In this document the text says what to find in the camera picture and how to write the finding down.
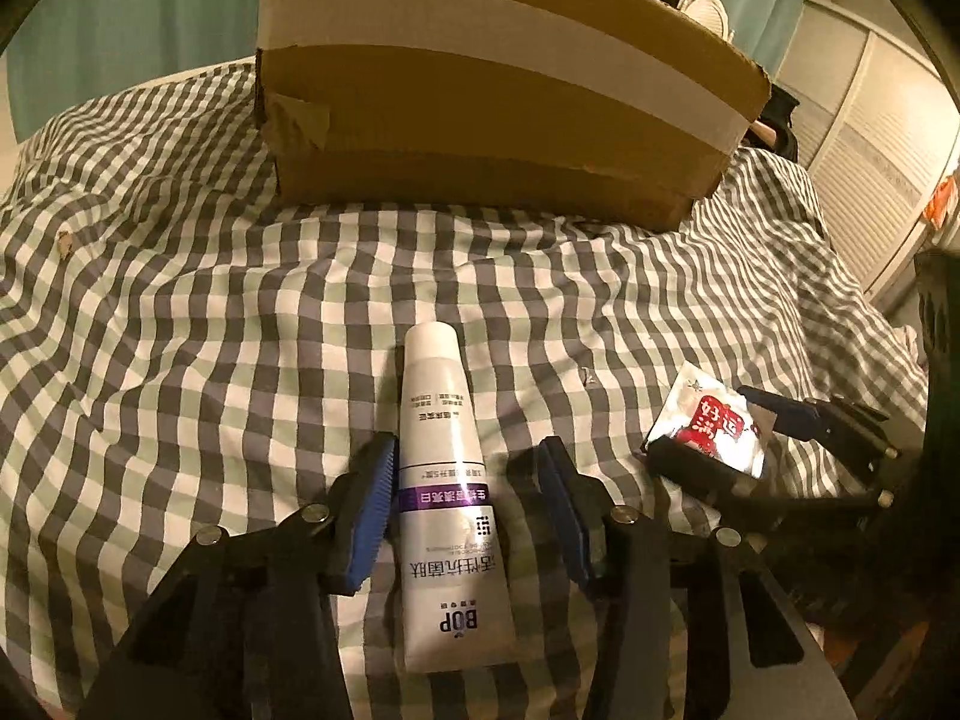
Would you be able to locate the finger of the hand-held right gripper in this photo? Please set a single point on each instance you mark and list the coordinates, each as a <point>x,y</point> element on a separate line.
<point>787,412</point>
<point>705,476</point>

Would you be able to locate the black bag on chair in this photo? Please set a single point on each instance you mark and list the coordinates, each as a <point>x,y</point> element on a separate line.
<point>780,124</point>

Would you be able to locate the white toothpaste tube purple band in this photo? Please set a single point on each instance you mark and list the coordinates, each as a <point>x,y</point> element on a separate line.
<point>442,465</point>

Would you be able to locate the red and white sachet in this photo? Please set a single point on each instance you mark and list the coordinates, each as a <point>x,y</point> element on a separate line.
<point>712,427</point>

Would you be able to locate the wide green curtain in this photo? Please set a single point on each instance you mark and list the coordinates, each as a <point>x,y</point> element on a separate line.
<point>135,15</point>

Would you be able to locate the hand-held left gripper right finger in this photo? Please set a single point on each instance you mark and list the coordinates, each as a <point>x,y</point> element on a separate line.
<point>570,517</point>

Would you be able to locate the orange hanging ornament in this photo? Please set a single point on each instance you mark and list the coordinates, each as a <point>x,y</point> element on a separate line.
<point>941,202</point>

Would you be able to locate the grey checkered blanket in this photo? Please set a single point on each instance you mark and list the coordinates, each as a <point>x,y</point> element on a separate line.
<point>187,315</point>

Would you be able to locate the brown cardboard box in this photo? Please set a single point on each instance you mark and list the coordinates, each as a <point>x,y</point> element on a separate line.
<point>487,90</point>

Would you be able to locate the white louvered wardrobe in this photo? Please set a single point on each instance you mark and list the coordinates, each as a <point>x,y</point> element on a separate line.
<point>870,150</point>

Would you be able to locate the white oval mirror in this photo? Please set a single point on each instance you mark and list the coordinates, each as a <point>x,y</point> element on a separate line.
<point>709,15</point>

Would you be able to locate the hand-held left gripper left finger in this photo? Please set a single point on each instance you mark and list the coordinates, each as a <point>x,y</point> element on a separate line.
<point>367,517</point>

